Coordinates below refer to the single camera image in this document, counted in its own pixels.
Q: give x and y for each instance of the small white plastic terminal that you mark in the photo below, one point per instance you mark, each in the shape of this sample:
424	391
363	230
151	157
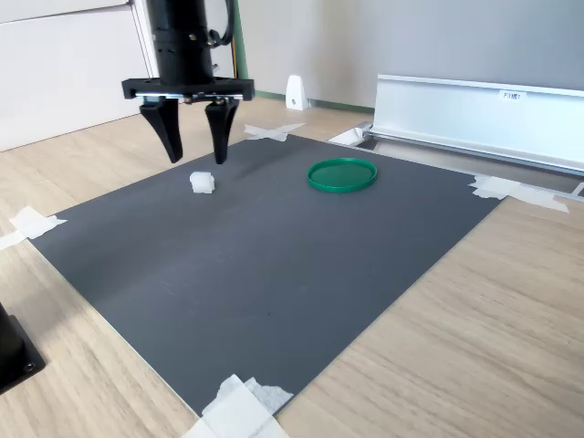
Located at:
203	183

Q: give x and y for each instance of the round green lid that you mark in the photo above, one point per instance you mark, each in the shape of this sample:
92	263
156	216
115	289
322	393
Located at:
342	175

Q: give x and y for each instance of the white tape piece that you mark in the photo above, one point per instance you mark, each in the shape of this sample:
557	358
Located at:
274	132
237	410
32	226
511	191

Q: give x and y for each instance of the white partition panel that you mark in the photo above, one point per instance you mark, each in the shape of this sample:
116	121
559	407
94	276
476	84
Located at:
68	68

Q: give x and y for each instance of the dark grey mat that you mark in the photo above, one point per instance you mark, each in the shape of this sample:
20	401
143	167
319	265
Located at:
255	274

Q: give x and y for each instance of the grey partition panel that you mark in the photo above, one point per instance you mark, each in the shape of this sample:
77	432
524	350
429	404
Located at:
365	36

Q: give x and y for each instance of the black base block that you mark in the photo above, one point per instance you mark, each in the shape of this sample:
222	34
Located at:
16	351

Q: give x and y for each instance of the small white bracket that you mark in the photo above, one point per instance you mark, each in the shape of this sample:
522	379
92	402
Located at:
296	93

